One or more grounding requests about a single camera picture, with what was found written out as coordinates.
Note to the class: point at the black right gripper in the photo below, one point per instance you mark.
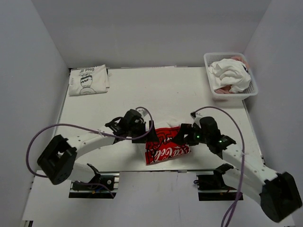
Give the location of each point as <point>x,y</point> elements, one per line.
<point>185,128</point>

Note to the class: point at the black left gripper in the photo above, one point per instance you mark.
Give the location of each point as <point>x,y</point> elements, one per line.
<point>151,136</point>

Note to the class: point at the white t-shirt with red-black print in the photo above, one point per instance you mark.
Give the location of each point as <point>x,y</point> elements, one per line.
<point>156,152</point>

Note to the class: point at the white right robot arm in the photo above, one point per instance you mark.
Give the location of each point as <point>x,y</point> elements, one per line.
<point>276,193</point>

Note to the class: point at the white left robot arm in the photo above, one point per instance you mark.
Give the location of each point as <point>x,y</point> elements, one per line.
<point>58,158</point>

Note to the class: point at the folded white cartoon t-shirt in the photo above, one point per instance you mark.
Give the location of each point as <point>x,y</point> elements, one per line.
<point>88,81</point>

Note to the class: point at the white perforated plastic basket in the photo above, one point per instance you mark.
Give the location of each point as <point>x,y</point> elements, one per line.
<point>229,75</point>

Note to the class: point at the crumpled white t-shirt in basket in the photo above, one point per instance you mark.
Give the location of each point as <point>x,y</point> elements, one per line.
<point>230,73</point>

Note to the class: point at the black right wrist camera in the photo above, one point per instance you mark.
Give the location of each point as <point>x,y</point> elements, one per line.
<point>209,122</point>

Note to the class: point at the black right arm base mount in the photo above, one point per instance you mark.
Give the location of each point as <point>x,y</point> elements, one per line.
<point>211,187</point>

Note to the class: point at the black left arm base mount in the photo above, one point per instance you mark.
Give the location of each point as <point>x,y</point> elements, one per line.
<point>89,183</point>

